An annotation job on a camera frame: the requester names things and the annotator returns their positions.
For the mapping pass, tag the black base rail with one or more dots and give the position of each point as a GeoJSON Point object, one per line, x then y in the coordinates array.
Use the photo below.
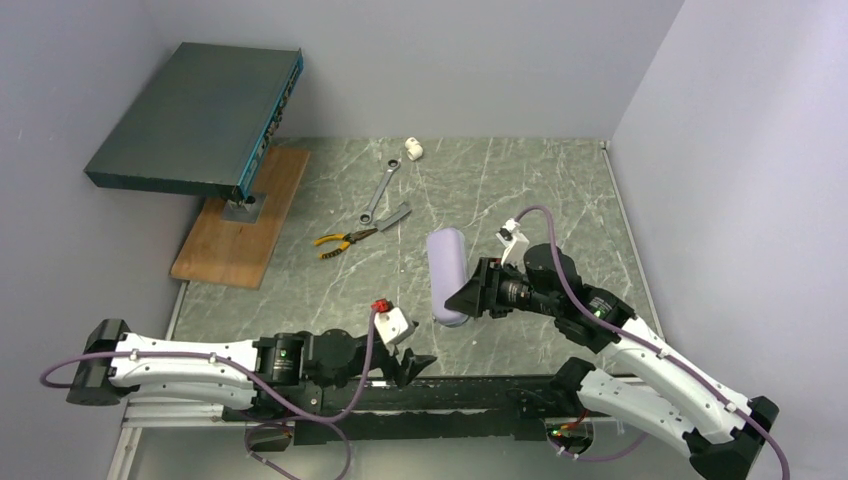
{"type": "Point", "coordinates": [515, 406]}

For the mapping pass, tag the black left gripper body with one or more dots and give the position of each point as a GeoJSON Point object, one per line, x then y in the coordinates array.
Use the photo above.
{"type": "Point", "coordinates": [395, 361]}

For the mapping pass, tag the silver combination wrench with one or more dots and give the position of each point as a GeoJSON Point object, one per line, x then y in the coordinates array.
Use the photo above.
{"type": "Point", "coordinates": [366, 217]}

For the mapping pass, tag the wooden board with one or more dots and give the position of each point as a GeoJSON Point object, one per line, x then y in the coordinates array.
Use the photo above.
{"type": "Point", "coordinates": [233, 248]}

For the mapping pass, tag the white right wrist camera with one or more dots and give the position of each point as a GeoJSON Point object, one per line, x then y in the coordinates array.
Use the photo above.
{"type": "Point", "coordinates": [514, 242]}

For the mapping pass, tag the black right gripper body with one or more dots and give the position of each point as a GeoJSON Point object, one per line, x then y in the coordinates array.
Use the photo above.
{"type": "Point", "coordinates": [487, 289]}

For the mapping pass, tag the yellow handled pliers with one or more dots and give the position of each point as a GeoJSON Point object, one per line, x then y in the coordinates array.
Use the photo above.
{"type": "Point", "coordinates": [345, 241]}

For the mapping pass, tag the grey flat metal piece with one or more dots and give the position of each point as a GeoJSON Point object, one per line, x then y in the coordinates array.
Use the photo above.
{"type": "Point", "coordinates": [402, 212]}

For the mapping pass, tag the dark teal network switch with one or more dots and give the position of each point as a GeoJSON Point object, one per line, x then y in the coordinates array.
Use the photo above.
{"type": "Point", "coordinates": [203, 124]}

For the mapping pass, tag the grey metal stand bracket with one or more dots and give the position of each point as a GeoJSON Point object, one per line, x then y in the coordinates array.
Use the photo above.
{"type": "Point", "coordinates": [242, 208]}

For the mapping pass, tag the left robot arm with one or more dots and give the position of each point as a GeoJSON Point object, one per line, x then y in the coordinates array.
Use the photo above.
{"type": "Point", "coordinates": [264, 377]}

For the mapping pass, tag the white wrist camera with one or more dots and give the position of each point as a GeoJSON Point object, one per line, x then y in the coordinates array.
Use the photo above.
{"type": "Point", "coordinates": [391, 323]}
{"type": "Point", "coordinates": [514, 242]}

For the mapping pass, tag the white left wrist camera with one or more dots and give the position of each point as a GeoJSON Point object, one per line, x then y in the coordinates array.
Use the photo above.
{"type": "Point", "coordinates": [391, 323]}

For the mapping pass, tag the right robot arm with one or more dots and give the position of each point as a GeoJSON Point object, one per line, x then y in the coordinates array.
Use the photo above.
{"type": "Point", "coordinates": [718, 430]}

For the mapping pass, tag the white plastic pipe fitting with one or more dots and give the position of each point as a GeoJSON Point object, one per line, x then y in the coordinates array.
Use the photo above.
{"type": "Point", "coordinates": [413, 149]}

